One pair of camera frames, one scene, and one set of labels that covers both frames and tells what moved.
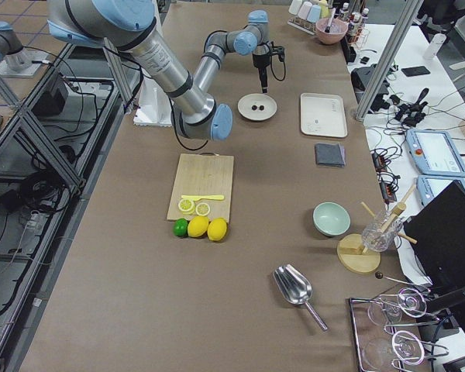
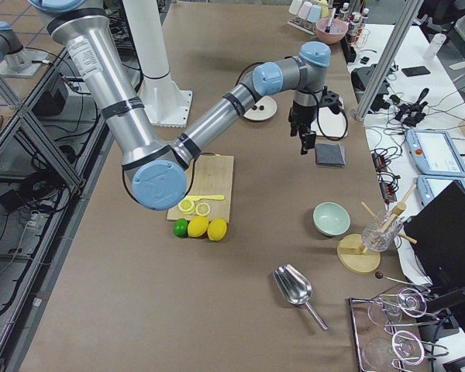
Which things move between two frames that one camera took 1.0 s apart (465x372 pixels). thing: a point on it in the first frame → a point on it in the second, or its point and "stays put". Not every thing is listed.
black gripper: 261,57 → 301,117
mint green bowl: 330,218 stays put
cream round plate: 245,107 stays put
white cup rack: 302,24 stays put
